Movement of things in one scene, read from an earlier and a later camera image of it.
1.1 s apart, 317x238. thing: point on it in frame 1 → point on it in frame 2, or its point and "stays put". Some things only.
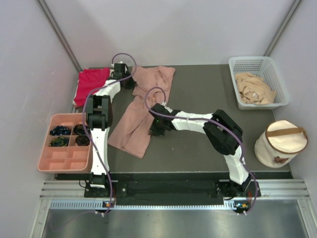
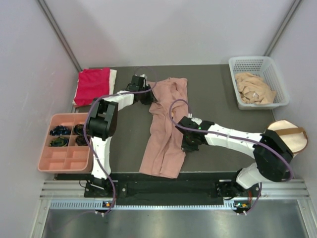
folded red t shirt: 88,80 stays put
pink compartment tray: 68,148 stays put
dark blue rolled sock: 60,130 stays put
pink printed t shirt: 132,135 → 165,154
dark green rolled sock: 59,142 stays put
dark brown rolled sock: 82,140 stays put
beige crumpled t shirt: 253,89 stays put
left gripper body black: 129,82 → 145,97
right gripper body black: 157,129 → 188,145
